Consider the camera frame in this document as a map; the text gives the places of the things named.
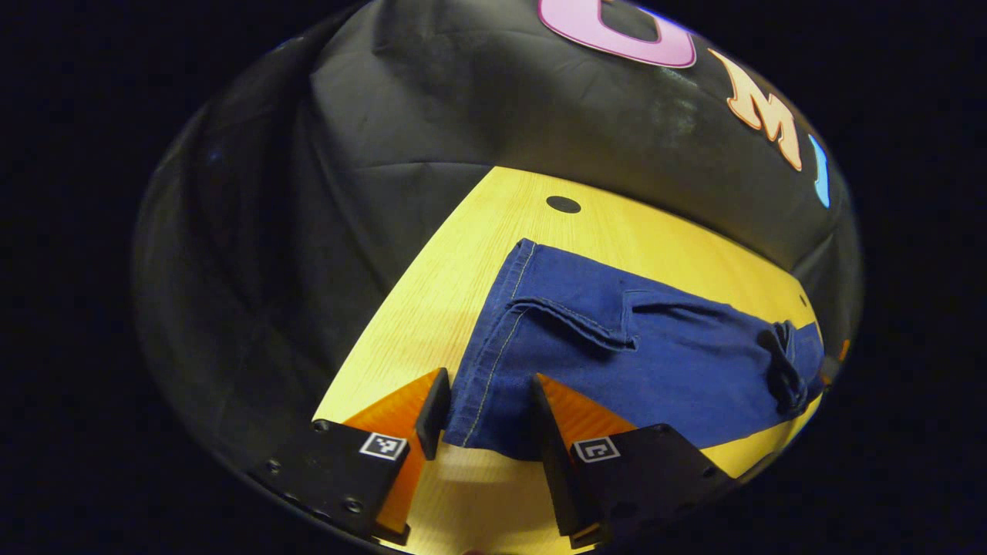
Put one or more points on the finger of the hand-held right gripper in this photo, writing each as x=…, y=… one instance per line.
x=844, y=351

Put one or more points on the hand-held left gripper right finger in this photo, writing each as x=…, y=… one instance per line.
x=551, y=462

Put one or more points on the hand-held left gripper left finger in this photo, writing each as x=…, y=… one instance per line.
x=433, y=416

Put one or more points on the blue denim jeans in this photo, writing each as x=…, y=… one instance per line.
x=655, y=370

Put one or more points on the black backdrop cloth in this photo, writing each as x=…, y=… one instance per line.
x=401, y=116

